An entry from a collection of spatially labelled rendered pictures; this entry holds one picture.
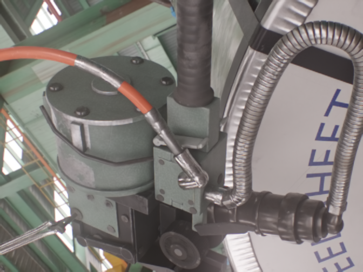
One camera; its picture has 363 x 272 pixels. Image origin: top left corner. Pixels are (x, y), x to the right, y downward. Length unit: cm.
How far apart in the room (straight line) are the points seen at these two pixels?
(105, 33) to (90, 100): 513
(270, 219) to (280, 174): 20
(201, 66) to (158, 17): 514
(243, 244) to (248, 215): 26
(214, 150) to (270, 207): 12
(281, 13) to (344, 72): 13
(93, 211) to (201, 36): 29
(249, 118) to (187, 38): 9
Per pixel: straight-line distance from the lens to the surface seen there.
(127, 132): 58
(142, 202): 63
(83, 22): 652
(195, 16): 51
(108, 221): 70
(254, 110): 52
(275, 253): 97
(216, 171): 62
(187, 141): 58
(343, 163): 57
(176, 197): 62
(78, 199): 71
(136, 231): 70
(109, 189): 63
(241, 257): 96
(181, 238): 69
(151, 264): 75
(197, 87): 55
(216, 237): 74
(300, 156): 84
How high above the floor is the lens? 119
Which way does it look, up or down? 10 degrees up
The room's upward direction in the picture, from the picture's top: 114 degrees counter-clockwise
